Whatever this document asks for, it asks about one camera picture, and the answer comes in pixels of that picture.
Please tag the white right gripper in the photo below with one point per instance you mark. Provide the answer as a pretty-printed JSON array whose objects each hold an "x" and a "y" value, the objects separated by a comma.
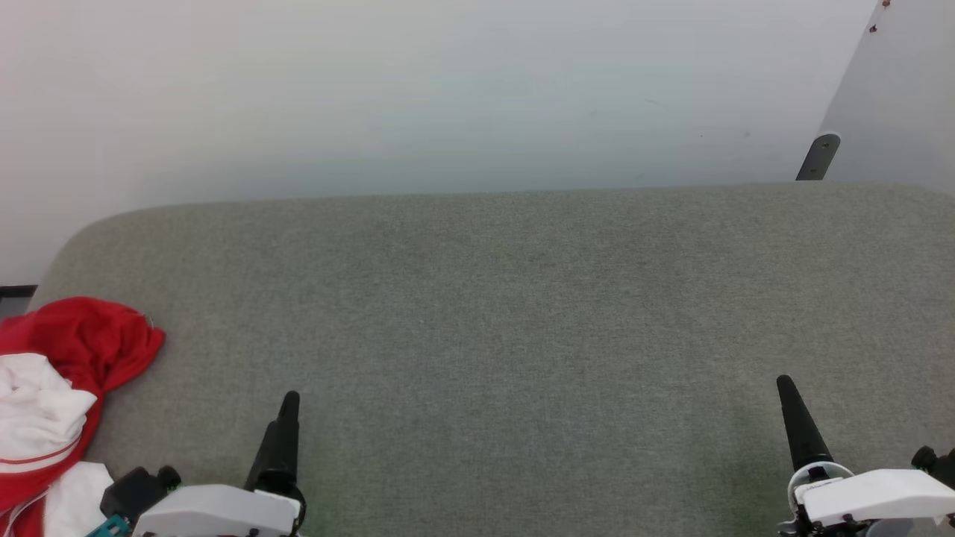
[{"x": 873, "y": 496}]

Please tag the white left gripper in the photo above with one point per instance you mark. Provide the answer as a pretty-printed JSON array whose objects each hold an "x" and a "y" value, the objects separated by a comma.
[{"x": 216, "y": 511}]

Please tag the red and white jersey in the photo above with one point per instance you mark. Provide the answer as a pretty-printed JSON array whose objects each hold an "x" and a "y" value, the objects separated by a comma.
[{"x": 82, "y": 339}]

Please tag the grey fabric couch cushion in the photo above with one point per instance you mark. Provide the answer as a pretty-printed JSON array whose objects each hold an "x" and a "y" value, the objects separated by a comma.
[{"x": 507, "y": 335}]

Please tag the black skirting strip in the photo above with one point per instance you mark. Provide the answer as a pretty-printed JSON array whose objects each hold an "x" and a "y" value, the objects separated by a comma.
[{"x": 16, "y": 291}]

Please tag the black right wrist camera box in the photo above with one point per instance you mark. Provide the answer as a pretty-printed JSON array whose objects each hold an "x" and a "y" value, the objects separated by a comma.
[{"x": 938, "y": 464}]

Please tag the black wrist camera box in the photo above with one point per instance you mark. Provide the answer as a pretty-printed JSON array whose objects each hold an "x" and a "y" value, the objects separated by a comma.
[
  {"x": 134, "y": 491},
  {"x": 938, "y": 464}
]

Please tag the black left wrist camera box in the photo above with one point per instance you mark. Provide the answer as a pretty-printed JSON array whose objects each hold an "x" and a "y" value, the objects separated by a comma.
[{"x": 134, "y": 491}]

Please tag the teal left camera connector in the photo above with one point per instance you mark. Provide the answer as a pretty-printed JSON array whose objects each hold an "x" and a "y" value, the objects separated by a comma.
[{"x": 110, "y": 527}]

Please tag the dark grey metal wall bracket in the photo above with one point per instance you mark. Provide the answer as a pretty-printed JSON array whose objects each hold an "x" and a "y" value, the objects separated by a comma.
[{"x": 818, "y": 156}]

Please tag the white slanted wall panel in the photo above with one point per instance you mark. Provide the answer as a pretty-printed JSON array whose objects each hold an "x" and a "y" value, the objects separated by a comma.
[{"x": 895, "y": 89}]

